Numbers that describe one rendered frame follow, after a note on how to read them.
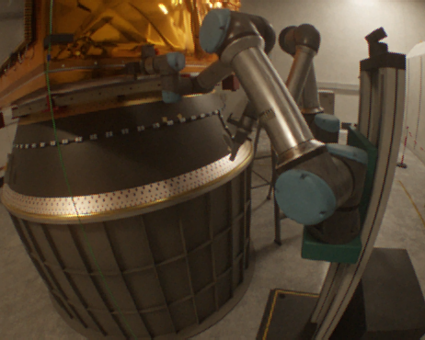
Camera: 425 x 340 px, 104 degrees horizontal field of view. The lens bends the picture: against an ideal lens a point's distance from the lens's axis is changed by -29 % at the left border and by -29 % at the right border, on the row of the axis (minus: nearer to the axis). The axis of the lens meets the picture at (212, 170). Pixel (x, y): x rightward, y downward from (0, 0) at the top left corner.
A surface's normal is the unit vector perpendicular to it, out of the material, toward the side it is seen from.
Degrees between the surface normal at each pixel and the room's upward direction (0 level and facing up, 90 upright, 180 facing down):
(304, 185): 96
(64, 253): 90
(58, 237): 90
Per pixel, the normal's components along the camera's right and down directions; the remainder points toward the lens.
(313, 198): -0.76, 0.37
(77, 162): 0.11, -0.12
